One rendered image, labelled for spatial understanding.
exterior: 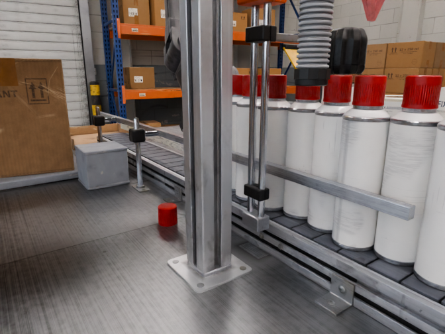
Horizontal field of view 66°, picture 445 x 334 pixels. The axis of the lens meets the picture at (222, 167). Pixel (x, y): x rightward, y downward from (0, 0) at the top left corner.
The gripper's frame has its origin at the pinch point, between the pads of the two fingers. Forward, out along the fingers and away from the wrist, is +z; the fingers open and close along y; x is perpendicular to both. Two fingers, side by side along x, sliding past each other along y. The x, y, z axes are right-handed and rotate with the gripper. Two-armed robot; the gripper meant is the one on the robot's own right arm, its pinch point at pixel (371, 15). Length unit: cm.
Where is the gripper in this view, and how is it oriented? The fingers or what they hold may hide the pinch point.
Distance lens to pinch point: 66.1
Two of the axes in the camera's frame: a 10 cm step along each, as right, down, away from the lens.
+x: -8.2, 1.6, -5.5
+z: 0.1, 9.6, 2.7
